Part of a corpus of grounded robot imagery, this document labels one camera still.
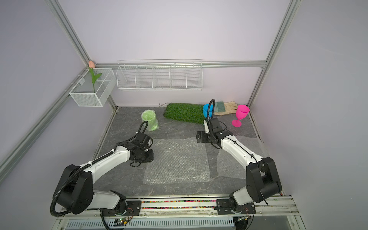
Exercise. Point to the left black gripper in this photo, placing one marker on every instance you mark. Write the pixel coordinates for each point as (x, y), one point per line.
(150, 158)

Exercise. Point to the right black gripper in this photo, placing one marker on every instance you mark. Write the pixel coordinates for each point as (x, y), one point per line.
(201, 134)

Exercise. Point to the blue plastic wine glass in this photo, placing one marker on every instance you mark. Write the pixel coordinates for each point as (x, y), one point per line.
(207, 110)

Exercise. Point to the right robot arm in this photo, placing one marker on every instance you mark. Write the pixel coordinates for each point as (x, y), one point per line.
(262, 178)

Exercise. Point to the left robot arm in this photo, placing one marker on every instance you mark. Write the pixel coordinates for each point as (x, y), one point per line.
(75, 191)

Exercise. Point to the bubble wrap sheet stack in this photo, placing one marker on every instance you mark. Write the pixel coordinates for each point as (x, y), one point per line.
(228, 166)

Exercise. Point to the pink plastic wine glass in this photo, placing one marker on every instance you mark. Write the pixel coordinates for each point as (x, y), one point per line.
(241, 113)

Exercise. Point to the green artificial grass mat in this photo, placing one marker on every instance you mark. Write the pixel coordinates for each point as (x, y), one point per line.
(185, 112)

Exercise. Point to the beige work glove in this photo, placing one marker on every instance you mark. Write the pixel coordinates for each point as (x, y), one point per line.
(222, 108)

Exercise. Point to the white mesh corner basket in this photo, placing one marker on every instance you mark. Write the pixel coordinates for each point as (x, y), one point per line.
(82, 92)

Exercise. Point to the white vent grille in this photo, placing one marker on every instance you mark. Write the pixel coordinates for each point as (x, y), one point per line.
(151, 223)

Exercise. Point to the artificial tulip flower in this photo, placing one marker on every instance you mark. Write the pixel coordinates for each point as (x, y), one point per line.
(94, 76)

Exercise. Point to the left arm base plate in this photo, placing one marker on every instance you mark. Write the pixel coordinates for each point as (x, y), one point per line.
(132, 208)

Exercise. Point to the aluminium front rail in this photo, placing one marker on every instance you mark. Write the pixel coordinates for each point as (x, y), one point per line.
(205, 206)

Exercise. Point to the white wire wall basket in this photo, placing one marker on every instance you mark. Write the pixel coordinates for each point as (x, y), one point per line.
(160, 74)

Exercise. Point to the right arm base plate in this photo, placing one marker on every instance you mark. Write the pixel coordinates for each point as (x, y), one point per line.
(228, 206)

